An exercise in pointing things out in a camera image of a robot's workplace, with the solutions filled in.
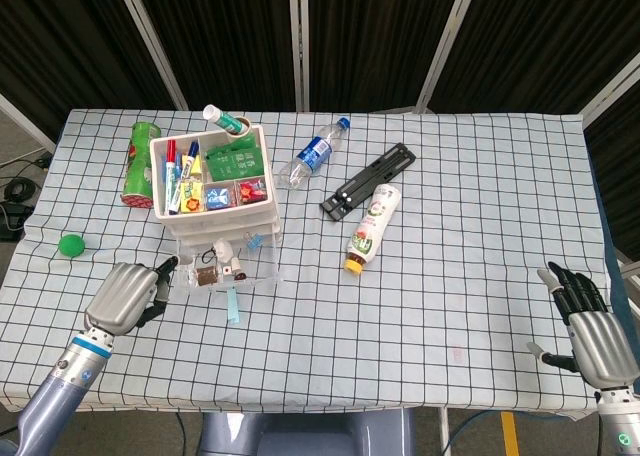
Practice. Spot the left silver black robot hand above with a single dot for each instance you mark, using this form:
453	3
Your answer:
120	298

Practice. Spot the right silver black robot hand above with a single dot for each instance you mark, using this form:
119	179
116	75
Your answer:
597	351

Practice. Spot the clear plastic tray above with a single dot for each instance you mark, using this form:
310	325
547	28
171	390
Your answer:
260	268

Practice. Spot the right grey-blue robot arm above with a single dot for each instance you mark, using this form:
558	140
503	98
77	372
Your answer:
617	423

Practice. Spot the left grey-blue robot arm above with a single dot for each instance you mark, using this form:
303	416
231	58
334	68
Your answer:
55	396

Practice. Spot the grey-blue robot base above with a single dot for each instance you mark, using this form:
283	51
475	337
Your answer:
300	436

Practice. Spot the white drawer organizer box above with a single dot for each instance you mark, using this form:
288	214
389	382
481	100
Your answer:
215	217

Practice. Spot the green ball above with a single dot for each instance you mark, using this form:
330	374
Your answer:
71	245

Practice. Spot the brown square piece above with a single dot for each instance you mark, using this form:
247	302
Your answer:
206	277

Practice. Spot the light blue paper strip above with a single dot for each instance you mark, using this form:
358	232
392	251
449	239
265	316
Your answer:
233	308

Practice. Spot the white block with dark hole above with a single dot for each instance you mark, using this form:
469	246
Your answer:
231	266

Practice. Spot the dark maroon oval piece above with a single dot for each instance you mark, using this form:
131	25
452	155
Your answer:
240	277

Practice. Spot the green cylindrical snack can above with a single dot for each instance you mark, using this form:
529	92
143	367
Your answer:
137	176

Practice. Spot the yellow candy packet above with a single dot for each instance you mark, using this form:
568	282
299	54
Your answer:
191	196

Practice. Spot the black power adapter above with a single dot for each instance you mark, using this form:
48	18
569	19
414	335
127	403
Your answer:
12	223

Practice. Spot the red capped whiteboard marker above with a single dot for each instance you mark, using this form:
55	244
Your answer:
171	173

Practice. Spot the blue candy packet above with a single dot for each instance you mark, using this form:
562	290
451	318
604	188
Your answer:
218	197

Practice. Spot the blue binder clip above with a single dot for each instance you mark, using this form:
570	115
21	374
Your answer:
255	241

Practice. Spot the blue capped whiteboard marker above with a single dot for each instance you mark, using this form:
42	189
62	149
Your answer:
191	151

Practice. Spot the red candy packet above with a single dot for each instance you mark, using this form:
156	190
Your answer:
251	190

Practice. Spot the white table leg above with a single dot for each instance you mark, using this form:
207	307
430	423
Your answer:
444	433

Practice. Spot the green tea packets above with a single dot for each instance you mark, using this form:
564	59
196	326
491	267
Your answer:
235	161

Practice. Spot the black folding screen panel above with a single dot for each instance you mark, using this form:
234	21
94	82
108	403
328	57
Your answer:
540	41
220	31
375	36
65	41
620	166

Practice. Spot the white green glue stick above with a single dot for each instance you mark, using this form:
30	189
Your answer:
220	117

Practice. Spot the beige round tube cup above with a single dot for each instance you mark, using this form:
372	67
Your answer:
246	127

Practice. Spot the checkered light blue tablecloth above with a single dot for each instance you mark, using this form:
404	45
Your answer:
350	326

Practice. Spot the clear water bottle blue label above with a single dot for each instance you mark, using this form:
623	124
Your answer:
312	153

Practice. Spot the white drink bottle yellow cap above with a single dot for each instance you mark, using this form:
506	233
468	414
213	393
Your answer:
372	221

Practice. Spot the black folding stand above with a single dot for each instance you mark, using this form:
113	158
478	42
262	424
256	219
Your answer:
370	178

